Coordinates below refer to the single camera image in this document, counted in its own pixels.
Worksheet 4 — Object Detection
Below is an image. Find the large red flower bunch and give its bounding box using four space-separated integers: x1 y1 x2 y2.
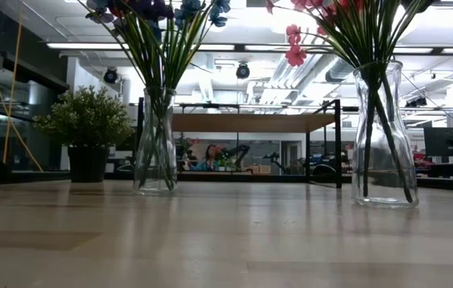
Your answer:
264 0 415 205

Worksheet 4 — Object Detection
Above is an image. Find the purple artificial flower bunch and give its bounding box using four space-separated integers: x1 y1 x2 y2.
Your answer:
78 0 175 192

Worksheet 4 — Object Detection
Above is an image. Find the clear glass vase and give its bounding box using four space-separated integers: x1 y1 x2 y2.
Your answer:
350 59 419 209
132 86 178 197

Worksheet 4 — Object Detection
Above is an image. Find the person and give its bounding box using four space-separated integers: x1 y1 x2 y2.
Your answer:
194 143 220 172

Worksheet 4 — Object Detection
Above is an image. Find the round black ceiling fixture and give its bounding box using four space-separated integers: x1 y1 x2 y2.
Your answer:
235 62 251 80
102 67 118 84

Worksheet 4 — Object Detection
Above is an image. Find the green potted plant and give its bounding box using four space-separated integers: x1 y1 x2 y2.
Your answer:
32 85 135 184

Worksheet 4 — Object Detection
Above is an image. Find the long ceiling light strip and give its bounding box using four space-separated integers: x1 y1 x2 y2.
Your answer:
46 42 453 55

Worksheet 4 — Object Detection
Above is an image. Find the black computer monitor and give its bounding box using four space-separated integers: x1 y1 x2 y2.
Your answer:
423 126 453 158

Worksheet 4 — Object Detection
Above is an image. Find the wooden shelf with black frame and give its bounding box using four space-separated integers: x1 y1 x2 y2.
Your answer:
136 97 355 190

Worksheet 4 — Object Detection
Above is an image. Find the silver ventilation duct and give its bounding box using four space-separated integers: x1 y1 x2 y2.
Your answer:
324 55 355 83

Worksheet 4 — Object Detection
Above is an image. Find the yellow hanging cable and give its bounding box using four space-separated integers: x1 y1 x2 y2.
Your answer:
2 15 24 167
0 0 44 173

